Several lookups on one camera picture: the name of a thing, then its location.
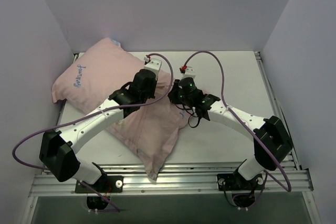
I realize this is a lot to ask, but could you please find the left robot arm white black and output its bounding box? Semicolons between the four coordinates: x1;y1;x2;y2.
39;69;159;192

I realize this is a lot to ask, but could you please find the aluminium right side rail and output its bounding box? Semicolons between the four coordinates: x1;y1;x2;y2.
254;51;302;169

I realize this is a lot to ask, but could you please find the purple Elsa print pillowcase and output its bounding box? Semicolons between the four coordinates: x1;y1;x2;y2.
51;37;188;182

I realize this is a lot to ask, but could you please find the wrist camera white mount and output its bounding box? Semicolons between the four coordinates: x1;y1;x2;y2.
144;55;162;76
180;65;196;79

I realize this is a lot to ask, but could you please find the aluminium left side rail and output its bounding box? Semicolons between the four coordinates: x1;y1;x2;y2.
57;53;80;124

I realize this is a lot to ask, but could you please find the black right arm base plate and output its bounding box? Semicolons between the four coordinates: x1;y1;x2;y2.
216;173;264;191

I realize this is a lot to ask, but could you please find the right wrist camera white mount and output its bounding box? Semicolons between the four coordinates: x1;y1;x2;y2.
180;65;196;79

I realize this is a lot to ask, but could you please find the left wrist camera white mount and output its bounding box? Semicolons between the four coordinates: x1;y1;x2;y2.
144;55;162;76

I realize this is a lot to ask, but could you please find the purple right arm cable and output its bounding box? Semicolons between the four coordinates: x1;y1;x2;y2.
183;50;292;193

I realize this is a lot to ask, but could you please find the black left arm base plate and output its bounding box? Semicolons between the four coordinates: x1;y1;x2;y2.
75;175;124;194

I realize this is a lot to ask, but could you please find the aluminium front mounting rail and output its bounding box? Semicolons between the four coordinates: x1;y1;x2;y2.
30;161;314;197

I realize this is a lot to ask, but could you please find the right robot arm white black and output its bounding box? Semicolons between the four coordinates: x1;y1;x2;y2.
168;77;292;192

